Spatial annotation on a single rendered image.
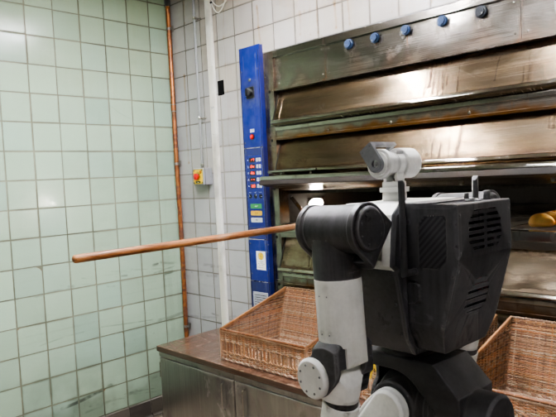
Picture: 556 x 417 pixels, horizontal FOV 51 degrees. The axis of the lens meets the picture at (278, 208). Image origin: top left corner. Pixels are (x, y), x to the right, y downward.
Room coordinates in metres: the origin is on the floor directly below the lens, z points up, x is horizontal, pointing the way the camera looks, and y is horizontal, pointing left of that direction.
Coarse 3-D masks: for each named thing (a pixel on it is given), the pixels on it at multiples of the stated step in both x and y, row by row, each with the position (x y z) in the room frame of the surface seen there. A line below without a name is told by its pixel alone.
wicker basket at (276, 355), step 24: (288, 288) 3.02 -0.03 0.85; (264, 312) 2.92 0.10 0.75; (288, 312) 2.98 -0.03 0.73; (312, 312) 2.88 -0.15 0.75; (240, 336) 2.61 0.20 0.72; (264, 336) 2.91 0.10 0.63; (288, 336) 2.95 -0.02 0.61; (312, 336) 2.84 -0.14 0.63; (240, 360) 2.61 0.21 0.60; (264, 360) 2.51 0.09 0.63; (288, 360) 2.62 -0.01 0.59
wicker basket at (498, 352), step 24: (504, 336) 2.16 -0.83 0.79; (528, 336) 2.14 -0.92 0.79; (552, 336) 2.09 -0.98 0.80; (480, 360) 2.02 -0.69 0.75; (504, 360) 2.15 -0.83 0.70; (528, 360) 2.12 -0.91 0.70; (552, 360) 2.07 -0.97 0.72; (504, 384) 2.14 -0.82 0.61; (528, 384) 2.10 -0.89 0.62; (552, 384) 2.05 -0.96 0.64; (528, 408) 1.70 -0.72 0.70; (552, 408) 1.65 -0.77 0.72
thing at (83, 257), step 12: (264, 228) 2.58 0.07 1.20; (276, 228) 2.63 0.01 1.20; (288, 228) 2.68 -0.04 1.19; (180, 240) 2.26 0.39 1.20; (192, 240) 2.29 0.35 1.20; (204, 240) 2.33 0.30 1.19; (216, 240) 2.38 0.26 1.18; (96, 252) 2.01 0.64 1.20; (108, 252) 2.03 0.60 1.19; (120, 252) 2.06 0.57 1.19; (132, 252) 2.10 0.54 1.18; (144, 252) 2.14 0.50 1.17
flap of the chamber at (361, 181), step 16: (352, 176) 2.57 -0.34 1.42; (368, 176) 2.51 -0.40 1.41; (416, 176) 2.35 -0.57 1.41; (432, 176) 2.30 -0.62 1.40; (448, 176) 2.25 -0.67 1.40; (464, 176) 2.20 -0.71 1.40; (480, 176) 2.16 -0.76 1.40; (496, 176) 2.13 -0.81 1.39; (512, 176) 2.10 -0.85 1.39; (528, 176) 2.07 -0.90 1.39; (544, 176) 2.04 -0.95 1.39
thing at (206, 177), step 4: (200, 168) 3.46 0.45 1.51; (204, 168) 3.45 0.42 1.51; (208, 168) 3.47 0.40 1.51; (196, 172) 3.48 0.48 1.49; (204, 172) 3.45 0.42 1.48; (208, 172) 3.47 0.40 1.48; (200, 176) 3.45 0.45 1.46; (204, 176) 3.45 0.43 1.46; (208, 176) 3.47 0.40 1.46; (212, 176) 3.49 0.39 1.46; (196, 180) 3.48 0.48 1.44; (200, 180) 3.46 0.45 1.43; (204, 180) 3.45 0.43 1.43; (208, 180) 3.47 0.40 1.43; (212, 180) 3.49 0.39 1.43; (196, 184) 3.49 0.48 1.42; (200, 184) 3.46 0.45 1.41; (204, 184) 3.45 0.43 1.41; (208, 184) 3.47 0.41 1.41; (212, 184) 3.49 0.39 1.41
